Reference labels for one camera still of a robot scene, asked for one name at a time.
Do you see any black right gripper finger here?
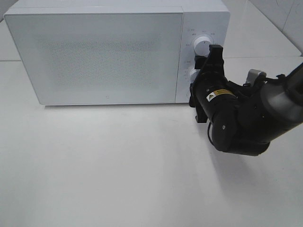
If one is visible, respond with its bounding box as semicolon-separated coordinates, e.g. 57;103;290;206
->
189;56;210;123
206;44;224;73

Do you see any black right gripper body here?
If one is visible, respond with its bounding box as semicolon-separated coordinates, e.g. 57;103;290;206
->
207;73;238;123

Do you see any white timer knob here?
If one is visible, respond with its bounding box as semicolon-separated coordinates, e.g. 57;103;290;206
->
189;68;200;83

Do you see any white microwave door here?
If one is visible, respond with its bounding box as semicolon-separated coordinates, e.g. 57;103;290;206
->
5;13;182;105

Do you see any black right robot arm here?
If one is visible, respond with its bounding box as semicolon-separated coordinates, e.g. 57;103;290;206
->
189;44;303;156

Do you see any upper white power knob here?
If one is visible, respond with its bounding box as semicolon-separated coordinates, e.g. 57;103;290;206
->
194;35;212;56

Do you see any white microwave oven body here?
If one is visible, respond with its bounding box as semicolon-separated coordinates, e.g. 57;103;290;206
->
3;0;230;105

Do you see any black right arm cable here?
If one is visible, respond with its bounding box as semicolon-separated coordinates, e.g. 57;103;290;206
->
206;122;214;144

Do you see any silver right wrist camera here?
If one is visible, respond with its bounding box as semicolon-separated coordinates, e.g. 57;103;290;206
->
246;69;267;87

